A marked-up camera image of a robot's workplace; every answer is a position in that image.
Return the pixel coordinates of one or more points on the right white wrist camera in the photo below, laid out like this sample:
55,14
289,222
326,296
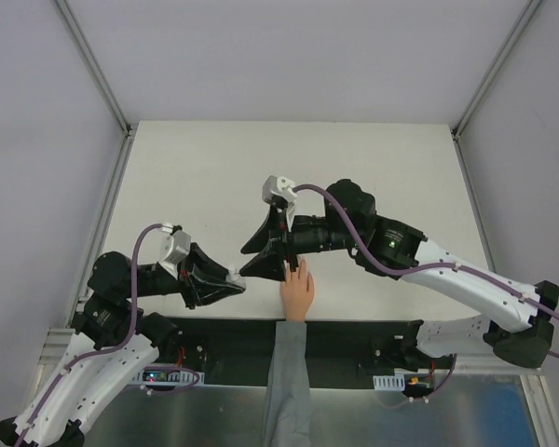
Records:
279,191

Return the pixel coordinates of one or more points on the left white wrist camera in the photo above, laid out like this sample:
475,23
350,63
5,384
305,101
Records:
175,247

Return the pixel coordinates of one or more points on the aluminium frame post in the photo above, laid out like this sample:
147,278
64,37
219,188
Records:
527,15
93,67

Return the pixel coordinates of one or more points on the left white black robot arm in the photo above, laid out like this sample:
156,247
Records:
81,388

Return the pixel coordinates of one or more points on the grey sleeved forearm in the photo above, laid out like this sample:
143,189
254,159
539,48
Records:
288,408

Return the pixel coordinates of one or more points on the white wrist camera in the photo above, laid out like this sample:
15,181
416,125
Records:
175,247
279,191

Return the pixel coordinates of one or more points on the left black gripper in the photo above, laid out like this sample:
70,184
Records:
186,283

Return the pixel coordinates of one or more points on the mannequin hand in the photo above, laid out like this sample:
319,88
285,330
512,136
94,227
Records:
297,292

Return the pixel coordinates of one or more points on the right aluminium frame post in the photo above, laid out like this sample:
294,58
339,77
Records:
527,15

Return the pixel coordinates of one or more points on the white cable duct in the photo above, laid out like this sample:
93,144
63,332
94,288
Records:
167,376
394,383

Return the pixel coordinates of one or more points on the left aluminium frame post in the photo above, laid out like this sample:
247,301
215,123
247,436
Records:
93,67

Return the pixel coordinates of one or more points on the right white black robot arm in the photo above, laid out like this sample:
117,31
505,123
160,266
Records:
513,319

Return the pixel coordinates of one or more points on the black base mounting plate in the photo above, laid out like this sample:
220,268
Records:
237,352

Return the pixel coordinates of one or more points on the right white cable duct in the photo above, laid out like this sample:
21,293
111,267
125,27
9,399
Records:
394,383

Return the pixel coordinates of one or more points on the left white cable duct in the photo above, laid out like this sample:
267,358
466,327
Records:
167,376

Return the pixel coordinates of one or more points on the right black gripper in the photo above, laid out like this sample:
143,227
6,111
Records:
287,239

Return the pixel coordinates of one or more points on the clear nail polish bottle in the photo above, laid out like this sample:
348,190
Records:
233,275

